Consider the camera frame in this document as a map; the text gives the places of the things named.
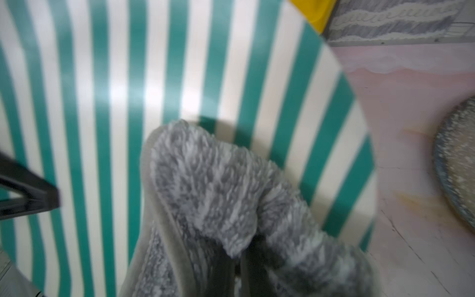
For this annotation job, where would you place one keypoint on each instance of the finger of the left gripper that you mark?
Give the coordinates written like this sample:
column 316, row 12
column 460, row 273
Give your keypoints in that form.
column 36, row 195

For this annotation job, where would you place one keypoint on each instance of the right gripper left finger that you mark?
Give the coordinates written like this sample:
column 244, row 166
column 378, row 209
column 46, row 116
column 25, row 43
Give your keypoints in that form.
column 222, row 281

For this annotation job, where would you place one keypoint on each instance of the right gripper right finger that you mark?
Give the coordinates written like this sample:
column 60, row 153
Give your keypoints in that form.
column 255, row 281

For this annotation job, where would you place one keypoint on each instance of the green striped plate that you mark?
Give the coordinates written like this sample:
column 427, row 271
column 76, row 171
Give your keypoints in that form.
column 83, row 83

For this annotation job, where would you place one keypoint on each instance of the speckled silver plate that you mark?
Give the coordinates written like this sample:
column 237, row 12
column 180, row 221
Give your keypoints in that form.
column 453, row 159

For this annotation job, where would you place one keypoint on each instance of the yellow black toolbox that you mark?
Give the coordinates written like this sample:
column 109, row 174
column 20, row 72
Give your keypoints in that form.
column 317, row 12

